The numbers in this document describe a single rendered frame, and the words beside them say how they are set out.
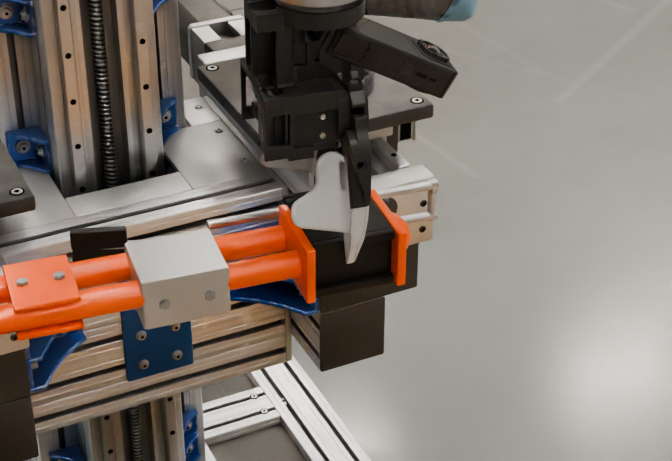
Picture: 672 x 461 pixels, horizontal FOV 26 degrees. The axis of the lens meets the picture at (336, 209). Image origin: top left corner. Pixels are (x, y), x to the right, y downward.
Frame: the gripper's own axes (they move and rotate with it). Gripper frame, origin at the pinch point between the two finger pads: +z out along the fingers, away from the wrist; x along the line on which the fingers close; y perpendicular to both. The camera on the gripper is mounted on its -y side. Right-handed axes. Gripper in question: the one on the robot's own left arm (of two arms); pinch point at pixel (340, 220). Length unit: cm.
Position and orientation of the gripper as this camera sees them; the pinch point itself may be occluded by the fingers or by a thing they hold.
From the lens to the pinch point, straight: 117.4
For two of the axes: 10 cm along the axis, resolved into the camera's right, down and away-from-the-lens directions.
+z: -0.1, 8.4, 5.4
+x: 3.0, 5.1, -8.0
